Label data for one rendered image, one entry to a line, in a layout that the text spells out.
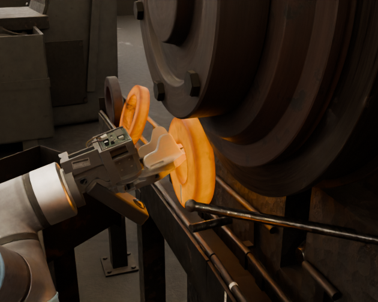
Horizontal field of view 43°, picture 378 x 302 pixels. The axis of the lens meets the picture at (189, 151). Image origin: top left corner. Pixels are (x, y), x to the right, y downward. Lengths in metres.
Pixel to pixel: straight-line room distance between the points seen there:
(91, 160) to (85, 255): 1.34
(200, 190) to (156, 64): 0.24
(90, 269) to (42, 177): 1.26
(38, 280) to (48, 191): 0.13
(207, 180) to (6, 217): 0.30
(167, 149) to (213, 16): 0.39
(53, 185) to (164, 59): 0.27
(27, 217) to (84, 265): 1.27
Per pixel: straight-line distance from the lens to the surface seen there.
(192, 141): 0.73
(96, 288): 1.88
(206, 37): 0.42
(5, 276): 0.60
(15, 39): 2.90
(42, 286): 0.70
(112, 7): 3.49
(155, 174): 0.74
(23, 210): 0.74
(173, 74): 0.55
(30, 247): 0.73
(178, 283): 1.87
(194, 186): 0.74
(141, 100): 1.41
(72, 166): 0.74
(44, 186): 0.73
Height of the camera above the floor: 1.14
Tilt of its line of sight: 22 degrees down
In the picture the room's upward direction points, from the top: straight up
